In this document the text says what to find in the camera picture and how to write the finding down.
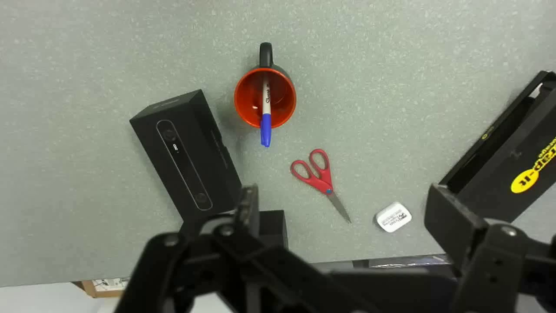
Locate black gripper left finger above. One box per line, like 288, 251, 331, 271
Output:
112, 183, 373, 313

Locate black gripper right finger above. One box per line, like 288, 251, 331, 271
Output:
423, 183, 556, 313

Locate blue and white pen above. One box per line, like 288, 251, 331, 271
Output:
257, 80, 274, 150

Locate red and black mug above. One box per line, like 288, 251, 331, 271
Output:
232, 40, 298, 131

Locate small black box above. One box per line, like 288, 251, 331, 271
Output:
257, 209, 290, 251

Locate flat black box yellow logo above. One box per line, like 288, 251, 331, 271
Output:
437, 70, 556, 225

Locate small white packet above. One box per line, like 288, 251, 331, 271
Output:
373, 200, 415, 235

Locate black box with remote picture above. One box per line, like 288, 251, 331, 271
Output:
128, 87, 243, 225

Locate cardboard box with label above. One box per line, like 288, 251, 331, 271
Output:
71, 277, 130, 301

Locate red handled scissors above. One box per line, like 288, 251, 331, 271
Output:
288, 148, 352, 225

